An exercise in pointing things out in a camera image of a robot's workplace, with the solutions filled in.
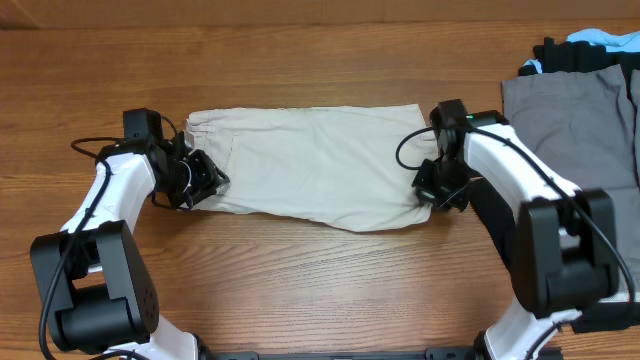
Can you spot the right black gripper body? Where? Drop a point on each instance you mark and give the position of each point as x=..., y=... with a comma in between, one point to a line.
x=446, y=184

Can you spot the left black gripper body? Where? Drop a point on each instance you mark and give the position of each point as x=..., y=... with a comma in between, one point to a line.
x=188, y=180

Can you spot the beige shorts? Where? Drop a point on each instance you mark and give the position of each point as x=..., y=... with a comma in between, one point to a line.
x=348, y=167

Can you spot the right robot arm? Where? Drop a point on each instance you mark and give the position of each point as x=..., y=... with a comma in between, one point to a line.
x=564, y=259

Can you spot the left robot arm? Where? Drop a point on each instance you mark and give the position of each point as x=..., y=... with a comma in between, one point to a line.
x=96, y=292

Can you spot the grey shorts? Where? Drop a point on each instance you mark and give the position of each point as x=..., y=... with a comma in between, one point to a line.
x=580, y=125

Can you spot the black garment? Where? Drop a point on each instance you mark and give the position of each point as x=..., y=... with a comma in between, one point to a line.
x=580, y=52

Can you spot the light blue garment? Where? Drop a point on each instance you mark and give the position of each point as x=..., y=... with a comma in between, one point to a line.
x=584, y=51

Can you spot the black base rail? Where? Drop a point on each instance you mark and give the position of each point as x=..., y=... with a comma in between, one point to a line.
x=340, y=355

